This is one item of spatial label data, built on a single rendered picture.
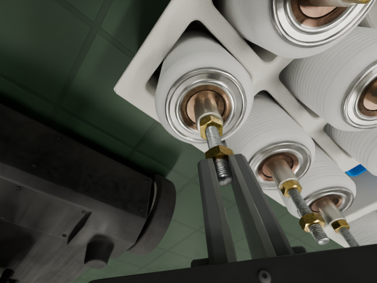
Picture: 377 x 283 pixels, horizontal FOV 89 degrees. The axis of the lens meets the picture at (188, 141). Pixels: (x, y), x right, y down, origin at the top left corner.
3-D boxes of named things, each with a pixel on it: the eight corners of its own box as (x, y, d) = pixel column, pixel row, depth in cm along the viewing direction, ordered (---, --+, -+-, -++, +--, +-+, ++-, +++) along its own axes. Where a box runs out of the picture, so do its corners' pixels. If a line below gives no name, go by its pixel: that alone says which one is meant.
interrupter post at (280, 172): (284, 171, 24) (297, 192, 21) (264, 172, 24) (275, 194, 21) (288, 156, 22) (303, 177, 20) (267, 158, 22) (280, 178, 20)
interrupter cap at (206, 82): (165, 62, 16) (164, 64, 15) (254, 68, 16) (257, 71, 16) (164, 138, 20) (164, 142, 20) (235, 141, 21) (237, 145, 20)
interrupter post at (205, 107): (193, 94, 17) (196, 110, 15) (219, 96, 18) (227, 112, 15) (191, 118, 19) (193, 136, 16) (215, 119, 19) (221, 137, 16)
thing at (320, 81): (251, 66, 34) (308, 115, 19) (289, 7, 29) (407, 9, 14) (291, 89, 36) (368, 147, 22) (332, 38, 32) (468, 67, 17)
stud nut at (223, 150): (204, 145, 12) (206, 154, 11) (231, 142, 12) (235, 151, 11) (205, 168, 13) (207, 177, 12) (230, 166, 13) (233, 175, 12)
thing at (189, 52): (164, 26, 30) (152, 49, 15) (225, 32, 30) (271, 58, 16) (164, 87, 35) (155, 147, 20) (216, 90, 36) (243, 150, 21)
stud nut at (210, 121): (198, 115, 15) (200, 121, 14) (220, 114, 15) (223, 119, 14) (200, 137, 16) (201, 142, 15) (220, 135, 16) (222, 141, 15)
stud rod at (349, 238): (334, 213, 27) (382, 275, 20) (327, 215, 27) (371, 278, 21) (333, 209, 26) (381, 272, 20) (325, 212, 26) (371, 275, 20)
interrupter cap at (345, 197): (354, 205, 29) (358, 209, 28) (303, 223, 31) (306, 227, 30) (346, 176, 25) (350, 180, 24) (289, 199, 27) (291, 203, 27)
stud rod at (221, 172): (201, 112, 16) (215, 175, 10) (213, 110, 16) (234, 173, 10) (202, 122, 17) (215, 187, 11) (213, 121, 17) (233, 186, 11)
